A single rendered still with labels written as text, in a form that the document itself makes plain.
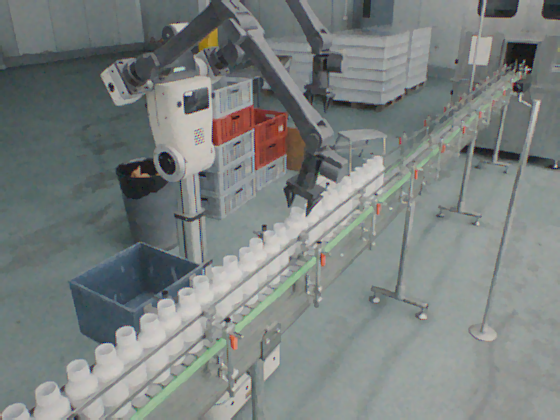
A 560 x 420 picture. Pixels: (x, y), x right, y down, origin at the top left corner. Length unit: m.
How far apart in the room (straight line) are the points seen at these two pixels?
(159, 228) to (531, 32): 4.29
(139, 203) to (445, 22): 9.34
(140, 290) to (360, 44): 6.65
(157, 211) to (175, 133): 1.72
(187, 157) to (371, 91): 6.36
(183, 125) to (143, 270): 0.58
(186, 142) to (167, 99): 0.18
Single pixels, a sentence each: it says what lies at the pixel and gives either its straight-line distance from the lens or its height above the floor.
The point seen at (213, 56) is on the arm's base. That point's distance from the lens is 2.04.
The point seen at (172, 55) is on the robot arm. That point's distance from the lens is 1.58.
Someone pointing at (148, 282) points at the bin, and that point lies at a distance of 1.94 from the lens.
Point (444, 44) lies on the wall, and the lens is 11.76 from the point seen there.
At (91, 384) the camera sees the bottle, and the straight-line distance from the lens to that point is 1.03.
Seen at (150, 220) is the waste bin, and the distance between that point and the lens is 3.56.
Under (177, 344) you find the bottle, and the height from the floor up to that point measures 1.06.
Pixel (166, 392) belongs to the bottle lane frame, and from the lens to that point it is 1.16.
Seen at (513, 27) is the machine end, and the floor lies 1.46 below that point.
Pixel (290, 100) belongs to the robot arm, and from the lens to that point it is 1.33.
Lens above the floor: 1.81
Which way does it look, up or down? 26 degrees down
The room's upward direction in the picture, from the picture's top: straight up
